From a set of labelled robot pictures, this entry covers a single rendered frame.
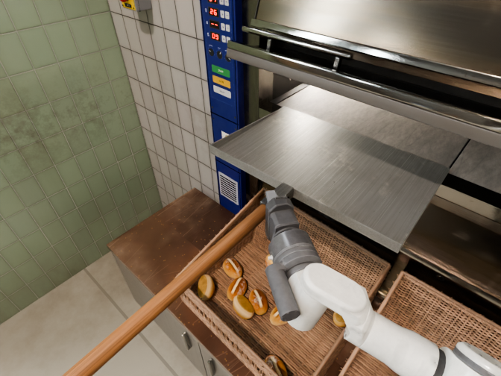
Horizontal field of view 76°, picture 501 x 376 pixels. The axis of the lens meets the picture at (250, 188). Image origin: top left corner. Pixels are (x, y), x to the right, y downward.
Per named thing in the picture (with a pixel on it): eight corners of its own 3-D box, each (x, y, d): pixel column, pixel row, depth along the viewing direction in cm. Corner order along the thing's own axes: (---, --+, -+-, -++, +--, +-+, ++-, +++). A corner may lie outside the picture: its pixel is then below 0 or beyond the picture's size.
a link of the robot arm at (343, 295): (312, 254, 56) (385, 295, 53) (295, 284, 62) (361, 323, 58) (299, 280, 51) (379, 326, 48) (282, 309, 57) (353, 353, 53)
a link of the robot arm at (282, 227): (294, 231, 76) (314, 273, 67) (255, 239, 74) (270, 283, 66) (299, 192, 68) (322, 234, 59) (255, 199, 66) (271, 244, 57)
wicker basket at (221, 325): (262, 229, 149) (263, 184, 131) (373, 306, 120) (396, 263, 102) (178, 299, 123) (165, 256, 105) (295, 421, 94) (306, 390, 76)
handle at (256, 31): (239, 48, 90) (243, 47, 91) (344, 80, 73) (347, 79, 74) (241, 24, 87) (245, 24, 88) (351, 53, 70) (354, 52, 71)
